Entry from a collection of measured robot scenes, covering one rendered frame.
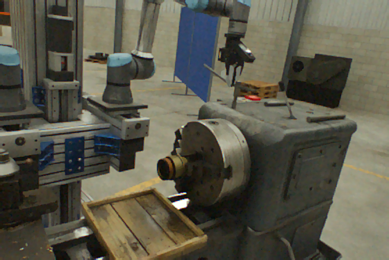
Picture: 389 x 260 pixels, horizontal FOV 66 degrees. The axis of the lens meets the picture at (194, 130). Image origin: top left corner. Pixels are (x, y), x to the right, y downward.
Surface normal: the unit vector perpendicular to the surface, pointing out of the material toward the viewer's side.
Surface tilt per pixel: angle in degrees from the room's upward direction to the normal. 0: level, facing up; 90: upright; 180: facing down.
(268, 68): 90
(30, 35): 90
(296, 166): 90
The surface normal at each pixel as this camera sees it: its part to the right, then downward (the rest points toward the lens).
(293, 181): 0.59, 0.31
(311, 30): -0.62, 0.16
